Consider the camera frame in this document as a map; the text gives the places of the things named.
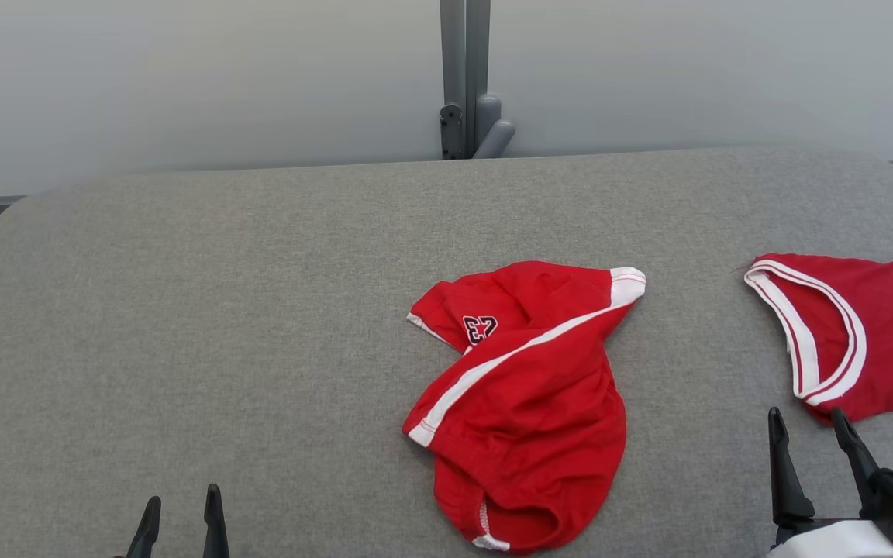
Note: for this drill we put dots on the red shorts with white stripe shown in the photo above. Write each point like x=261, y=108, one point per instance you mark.
x=532, y=411

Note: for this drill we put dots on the grey fabric sofa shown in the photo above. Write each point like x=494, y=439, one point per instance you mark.
x=260, y=310

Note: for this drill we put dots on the red and white jersey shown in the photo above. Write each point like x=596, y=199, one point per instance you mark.
x=880, y=349

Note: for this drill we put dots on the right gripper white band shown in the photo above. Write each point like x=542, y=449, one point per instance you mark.
x=842, y=542

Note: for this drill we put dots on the grey metal partition post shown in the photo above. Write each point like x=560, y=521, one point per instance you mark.
x=466, y=46

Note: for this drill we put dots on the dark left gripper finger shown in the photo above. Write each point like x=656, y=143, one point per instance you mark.
x=215, y=527
x=146, y=535

